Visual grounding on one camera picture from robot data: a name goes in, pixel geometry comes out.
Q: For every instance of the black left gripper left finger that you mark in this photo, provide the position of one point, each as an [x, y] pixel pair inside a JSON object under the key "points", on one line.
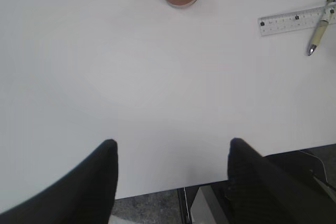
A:
{"points": [[84, 195]]}

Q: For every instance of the clear plastic ruler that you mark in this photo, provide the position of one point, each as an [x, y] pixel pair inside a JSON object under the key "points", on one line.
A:
{"points": [[299, 20]]}

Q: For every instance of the cream green ballpoint pen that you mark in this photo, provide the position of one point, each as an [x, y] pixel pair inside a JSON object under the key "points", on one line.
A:
{"points": [[320, 29]]}

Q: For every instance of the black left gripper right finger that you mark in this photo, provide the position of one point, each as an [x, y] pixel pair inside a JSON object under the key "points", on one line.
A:
{"points": [[280, 188]]}

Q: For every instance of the grey box under table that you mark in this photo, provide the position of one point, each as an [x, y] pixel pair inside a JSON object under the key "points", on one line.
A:
{"points": [[206, 208]]}

